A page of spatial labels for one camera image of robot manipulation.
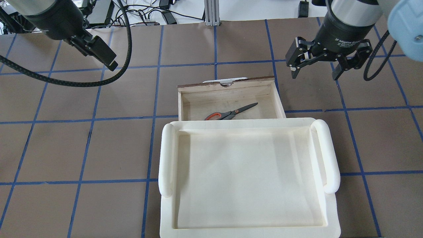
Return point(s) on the orange-handled scissors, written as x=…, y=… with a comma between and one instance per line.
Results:
x=229, y=114

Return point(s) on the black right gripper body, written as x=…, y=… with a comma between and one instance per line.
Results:
x=342, y=35

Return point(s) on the wooden drawer with white handle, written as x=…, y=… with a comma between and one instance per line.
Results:
x=197, y=101

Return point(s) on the white plastic tray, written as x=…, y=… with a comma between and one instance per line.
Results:
x=259, y=178

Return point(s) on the aluminium frame post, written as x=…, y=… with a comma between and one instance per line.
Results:
x=211, y=10

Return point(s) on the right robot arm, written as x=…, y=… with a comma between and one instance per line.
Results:
x=404, y=25

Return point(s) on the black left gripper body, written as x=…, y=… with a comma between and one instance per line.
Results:
x=57, y=22

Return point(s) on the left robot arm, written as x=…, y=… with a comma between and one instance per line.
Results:
x=59, y=20

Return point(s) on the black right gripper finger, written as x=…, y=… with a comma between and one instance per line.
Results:
x=362, y=53
x=300, y=55

